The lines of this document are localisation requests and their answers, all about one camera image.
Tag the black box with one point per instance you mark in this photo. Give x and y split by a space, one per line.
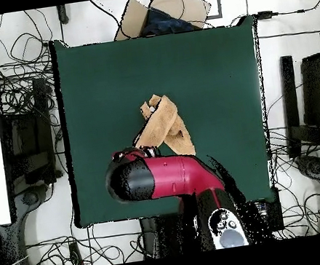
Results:
274 216

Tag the dark blue garment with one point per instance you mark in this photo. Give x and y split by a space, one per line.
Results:
162 23

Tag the black power adapter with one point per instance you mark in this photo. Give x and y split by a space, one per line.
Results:
264 15

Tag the cardboard box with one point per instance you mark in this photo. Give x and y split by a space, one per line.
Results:
132 21

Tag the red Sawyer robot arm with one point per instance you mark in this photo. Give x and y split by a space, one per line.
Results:
177 174

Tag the tan terry towel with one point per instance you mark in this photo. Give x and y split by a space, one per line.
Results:
161 120

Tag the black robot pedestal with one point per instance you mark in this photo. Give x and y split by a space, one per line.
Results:
168 234

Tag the dark green table cloth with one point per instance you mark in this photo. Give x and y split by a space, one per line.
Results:
198 74

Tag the black cylinder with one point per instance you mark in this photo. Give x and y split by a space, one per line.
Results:
62 15

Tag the black power strip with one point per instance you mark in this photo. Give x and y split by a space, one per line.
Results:
75 256

